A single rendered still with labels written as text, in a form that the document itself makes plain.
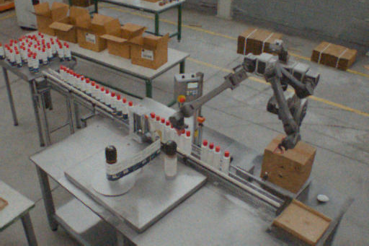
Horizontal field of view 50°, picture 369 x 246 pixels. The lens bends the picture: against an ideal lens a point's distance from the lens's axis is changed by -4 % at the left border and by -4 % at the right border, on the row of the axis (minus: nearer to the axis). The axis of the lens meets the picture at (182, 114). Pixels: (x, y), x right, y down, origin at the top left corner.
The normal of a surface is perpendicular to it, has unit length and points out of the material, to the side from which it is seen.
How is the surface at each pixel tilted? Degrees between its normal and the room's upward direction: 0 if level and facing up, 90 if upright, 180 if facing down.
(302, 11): 90
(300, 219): 0
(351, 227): 0
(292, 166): 90
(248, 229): 0
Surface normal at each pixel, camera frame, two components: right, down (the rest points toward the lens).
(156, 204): 0.03, -0.85
